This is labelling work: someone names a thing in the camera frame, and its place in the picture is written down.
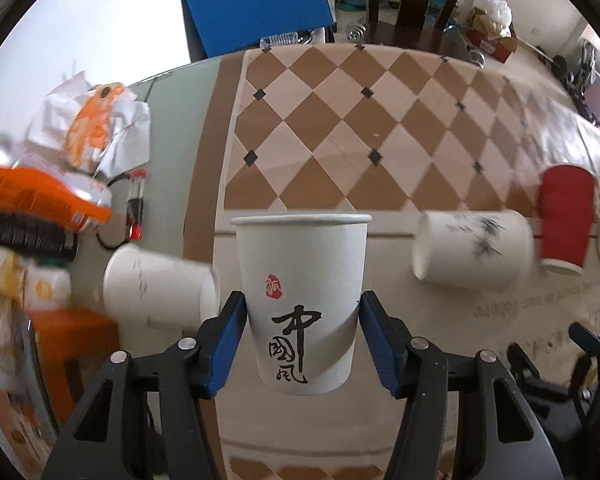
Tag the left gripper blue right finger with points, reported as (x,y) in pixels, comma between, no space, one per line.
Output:
(387,339)

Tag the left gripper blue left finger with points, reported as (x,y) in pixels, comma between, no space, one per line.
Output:
(219,339)

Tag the white cup black calligraphy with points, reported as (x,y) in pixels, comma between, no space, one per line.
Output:
(302,276)

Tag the leftmost white paper cup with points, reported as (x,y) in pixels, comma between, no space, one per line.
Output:
(158,290)

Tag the white cup bamboo print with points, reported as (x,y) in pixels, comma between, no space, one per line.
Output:
(481,250)

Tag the red ripple paper cup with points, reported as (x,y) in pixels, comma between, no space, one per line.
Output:
(567,197)

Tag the orange box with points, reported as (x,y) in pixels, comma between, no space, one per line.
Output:
(72,344)

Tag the yellow plastic bag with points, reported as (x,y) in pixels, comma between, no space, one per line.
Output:
(32,287)

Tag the blue grey smartphone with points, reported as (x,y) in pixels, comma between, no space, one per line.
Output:
(29,371)

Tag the black cylinder speaker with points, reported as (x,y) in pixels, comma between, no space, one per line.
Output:
(36,238)

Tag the checkered brown tablecloth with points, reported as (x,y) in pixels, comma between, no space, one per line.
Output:
(393,133)

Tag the orange snack package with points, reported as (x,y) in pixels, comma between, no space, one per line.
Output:
(26,437)

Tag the crumpled white orange wrapper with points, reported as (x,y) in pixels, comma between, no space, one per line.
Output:
(102,129)

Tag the orange drink bottle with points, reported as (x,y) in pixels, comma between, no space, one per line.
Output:
(30,184)

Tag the dark wooden chair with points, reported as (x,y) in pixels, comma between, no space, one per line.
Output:
(409,31)

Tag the blue board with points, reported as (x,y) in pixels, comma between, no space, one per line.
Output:
(218,27)

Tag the red cardboard box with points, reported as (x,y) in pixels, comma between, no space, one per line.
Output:
(495,39)

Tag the floor barbell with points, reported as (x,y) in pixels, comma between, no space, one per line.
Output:
(558,63)

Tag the white plastic bag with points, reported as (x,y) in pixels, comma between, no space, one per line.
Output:
(499,12)

